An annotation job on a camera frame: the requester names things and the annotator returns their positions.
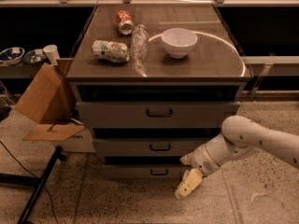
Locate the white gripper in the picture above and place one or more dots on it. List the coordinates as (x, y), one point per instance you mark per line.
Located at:
(202, 160)

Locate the grey drawer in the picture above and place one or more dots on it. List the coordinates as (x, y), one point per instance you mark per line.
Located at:
(155, 114)
(143, 171)
(146, 147)

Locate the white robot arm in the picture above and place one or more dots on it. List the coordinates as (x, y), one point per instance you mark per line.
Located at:
(238, 139)

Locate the grey drawer cabinet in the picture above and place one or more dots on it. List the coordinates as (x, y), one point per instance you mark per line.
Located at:
(212, 72)

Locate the open cardboard box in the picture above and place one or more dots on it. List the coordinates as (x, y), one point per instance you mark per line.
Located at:
(50, 103)

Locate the clear plastic bottle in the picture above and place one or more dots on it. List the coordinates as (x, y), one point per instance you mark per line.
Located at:
(139, 43)

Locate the crushed green white can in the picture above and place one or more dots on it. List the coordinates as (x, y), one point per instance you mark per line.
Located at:
(115, 52)

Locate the black metal stand base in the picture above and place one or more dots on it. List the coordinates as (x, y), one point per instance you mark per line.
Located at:
(38, 183)

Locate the red soda can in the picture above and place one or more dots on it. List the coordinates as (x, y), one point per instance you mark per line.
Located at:
(124, 22)

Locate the white paper cup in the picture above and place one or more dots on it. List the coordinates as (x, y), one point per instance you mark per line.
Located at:
(52, 53)

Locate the blue plate with items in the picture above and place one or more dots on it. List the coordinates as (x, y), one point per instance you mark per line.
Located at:
(35, 56)

